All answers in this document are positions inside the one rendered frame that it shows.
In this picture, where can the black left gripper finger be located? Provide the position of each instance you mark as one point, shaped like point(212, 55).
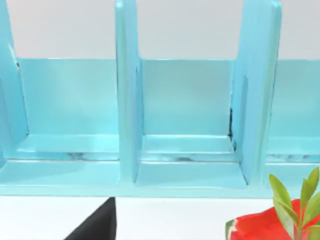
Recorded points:
point(101, 222)

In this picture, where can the green leafy plant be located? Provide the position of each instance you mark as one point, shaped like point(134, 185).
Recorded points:
point(282, 200)

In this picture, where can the light blue rack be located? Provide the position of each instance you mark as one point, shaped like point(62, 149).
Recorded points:
point(75, 105)

